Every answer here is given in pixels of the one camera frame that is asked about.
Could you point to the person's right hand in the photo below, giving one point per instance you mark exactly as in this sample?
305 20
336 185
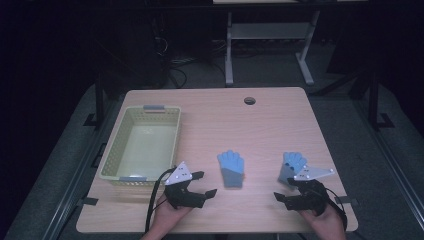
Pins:
325 221

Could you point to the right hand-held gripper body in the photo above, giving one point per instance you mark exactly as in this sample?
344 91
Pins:
308 196

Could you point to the white metal desk frame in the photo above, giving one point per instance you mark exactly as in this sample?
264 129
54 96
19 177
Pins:
266 31

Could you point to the person's left hand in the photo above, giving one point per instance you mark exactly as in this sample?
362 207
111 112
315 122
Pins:
168 215

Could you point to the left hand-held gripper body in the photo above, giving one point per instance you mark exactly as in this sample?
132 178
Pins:
181 195

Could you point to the black tape strip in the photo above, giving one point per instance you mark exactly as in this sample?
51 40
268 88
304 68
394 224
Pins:
88 201

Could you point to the black metal stand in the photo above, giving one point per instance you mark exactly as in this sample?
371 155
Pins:
99 100
374 100

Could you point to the blue and grey glove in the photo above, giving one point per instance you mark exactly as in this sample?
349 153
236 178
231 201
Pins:
290 166
231 168

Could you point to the aluminium floor rail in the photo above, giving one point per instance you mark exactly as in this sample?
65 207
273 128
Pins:
76 180
393 166

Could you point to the pale yellow plastic basket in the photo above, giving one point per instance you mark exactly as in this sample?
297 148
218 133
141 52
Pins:
143 150

